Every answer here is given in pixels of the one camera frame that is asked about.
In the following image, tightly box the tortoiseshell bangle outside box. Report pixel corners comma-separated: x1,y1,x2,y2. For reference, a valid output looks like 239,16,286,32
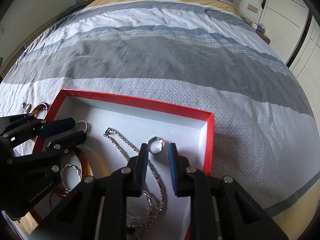
30,102,50,118

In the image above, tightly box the red jewelry box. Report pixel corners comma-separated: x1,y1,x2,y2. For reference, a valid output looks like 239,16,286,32
30,89,214,239

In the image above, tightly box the tortoiseshell bangle in box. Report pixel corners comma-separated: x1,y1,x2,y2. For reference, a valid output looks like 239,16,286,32
49,147,92,199

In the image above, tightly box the thin silver bangle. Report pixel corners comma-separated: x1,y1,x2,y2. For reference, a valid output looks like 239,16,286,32
61,164,82,197

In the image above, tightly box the striped bed duvet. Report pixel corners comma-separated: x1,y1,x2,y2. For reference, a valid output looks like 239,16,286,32
0,0,318,240

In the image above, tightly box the dark clothes pile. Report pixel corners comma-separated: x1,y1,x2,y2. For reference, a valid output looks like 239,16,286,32
58,1,88,20

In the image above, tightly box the wooden nightstand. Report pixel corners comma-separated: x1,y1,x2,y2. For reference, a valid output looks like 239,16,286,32
247,21,271,44

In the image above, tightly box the purple tissue box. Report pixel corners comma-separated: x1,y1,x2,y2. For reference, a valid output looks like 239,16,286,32
251,22,265,33

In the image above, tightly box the white wardrobe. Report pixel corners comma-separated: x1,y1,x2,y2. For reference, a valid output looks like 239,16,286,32
257,0,320,111

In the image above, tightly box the silver ring with stone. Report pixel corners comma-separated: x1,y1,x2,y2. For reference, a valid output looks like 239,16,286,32
146,136,166,156

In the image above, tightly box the plain silver ring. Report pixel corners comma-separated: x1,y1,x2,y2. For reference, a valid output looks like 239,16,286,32
75,120,89,133

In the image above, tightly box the silver chain necklace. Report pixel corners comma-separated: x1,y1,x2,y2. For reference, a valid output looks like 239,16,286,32
102,127,168,235

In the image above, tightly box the wall switch plate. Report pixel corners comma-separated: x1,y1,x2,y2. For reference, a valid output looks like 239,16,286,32
247,4,259,14

